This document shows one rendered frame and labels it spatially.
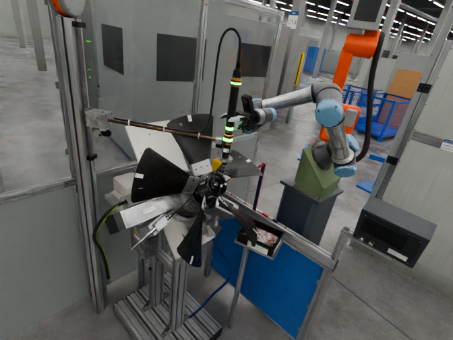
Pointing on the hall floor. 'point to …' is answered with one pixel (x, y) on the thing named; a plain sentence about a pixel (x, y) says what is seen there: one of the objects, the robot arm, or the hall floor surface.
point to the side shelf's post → (141, 272)
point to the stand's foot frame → (198, 328)
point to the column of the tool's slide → (79, 134)
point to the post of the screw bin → (238, 287)
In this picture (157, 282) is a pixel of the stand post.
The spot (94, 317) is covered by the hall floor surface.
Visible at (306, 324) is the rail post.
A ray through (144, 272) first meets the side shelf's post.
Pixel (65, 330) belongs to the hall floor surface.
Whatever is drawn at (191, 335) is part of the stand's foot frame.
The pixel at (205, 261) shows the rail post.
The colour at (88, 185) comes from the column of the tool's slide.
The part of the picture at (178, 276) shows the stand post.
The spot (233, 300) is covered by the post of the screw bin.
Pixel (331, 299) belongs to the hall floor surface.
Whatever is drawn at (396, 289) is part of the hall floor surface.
